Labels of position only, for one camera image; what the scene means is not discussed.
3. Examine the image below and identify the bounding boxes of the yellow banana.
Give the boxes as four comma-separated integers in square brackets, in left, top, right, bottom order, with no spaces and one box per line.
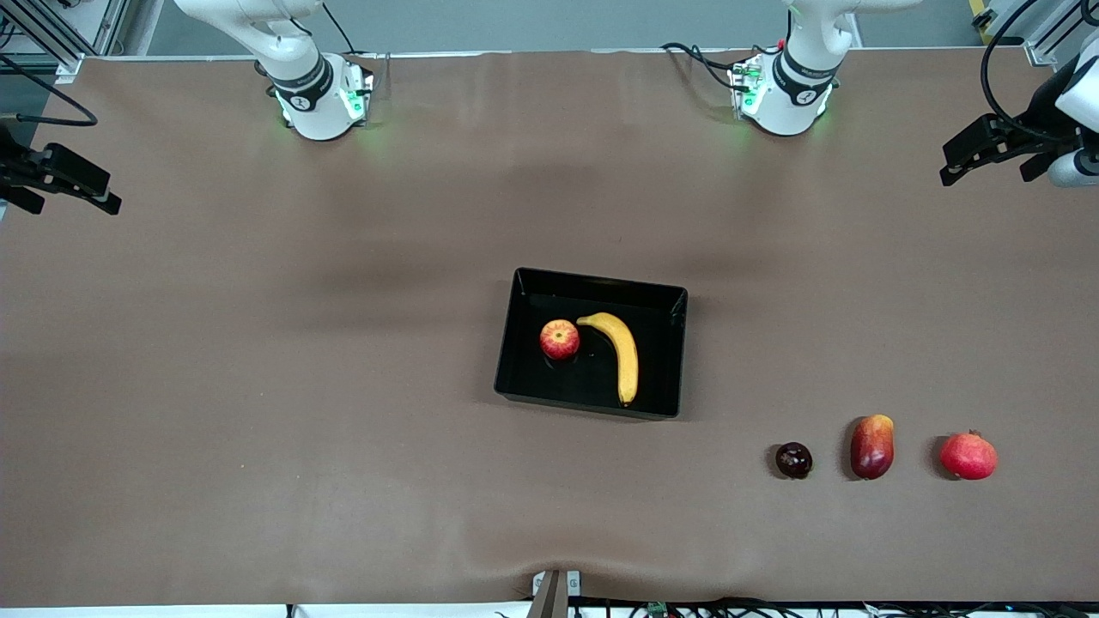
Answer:
[575,312,641,408]

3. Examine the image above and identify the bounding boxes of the black plastic tray box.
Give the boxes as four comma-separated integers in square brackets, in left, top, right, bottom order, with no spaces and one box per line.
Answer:
[494,267,689,421]

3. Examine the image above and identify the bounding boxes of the red apple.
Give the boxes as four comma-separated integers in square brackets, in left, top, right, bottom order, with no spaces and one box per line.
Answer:
[539,319,581,361]

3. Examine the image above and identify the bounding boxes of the brown table cover sheet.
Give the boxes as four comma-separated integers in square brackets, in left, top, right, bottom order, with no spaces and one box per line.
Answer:
[0,47,1099,610]

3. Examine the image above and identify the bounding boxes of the red pomegranate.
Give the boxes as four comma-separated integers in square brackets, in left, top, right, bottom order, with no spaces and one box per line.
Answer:
[938,429,999,481]

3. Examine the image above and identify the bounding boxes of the red mango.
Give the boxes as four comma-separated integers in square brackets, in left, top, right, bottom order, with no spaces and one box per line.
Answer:
[849,414,896,481]

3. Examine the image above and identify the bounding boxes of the dark purple plum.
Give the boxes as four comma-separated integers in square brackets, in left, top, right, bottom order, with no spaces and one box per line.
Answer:
[774,441,814,480]

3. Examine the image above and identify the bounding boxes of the aluminium frame profile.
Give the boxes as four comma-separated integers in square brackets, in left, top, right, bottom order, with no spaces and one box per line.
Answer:
[0,0,130,82]
[970,0,1099,70]

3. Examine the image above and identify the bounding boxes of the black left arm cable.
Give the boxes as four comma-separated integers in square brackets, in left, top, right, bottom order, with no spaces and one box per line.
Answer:
[980,0,1099,143]

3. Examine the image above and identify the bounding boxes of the black left base cables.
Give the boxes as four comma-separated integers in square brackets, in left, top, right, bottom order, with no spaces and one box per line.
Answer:
[659,41,750,92]

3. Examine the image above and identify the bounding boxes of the black right base cable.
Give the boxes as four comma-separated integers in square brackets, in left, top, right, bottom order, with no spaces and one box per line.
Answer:
[320,0,358,55]

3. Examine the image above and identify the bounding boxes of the metal mount bracket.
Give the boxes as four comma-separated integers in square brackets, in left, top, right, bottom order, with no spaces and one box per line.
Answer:
[526,568,582,618]

